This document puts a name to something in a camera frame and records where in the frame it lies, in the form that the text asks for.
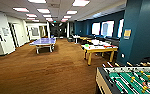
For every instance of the yellow wooden gaming table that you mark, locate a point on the yellow wooden gaming table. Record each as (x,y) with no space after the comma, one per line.
(99,50)

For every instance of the small white table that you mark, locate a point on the small white table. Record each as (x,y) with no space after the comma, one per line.
(76,37)

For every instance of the green bowl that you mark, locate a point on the green bowl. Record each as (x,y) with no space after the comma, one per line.
(86,46)

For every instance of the rectangular ceiling light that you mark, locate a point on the rectangular ceiling light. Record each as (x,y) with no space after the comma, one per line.
(71,12)
(67,17)
(43,10)
(21,9)
(47,15)
(81,3)

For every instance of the blue ping pong table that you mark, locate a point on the blue ping pong table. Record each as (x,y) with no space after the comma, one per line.
(44,41)

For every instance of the white interior door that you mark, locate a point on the white interior door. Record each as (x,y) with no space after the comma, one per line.
(19,35)

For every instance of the white outlet on teal wall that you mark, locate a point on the white outlet on teal wall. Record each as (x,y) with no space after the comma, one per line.
(122,55)

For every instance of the yellow wall sign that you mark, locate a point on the yellow wall sign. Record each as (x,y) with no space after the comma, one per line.
(127,33)

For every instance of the white wall notice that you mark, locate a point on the white wall notice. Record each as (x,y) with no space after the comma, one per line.
(5,31)

